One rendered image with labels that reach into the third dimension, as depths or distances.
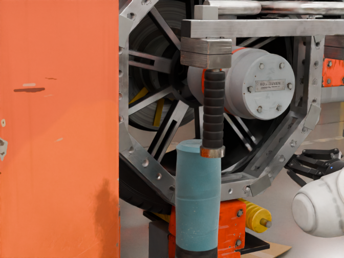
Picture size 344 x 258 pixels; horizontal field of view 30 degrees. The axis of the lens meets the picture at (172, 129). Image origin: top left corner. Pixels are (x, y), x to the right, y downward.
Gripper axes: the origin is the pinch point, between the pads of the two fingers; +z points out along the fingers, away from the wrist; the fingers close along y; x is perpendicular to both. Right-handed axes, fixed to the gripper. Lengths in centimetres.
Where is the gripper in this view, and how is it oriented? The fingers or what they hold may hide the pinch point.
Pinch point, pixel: (286, 159)
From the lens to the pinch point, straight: 157.0
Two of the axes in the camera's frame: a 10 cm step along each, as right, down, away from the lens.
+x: -6.0, -6.3, -4.9
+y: 6.2, -7.5, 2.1
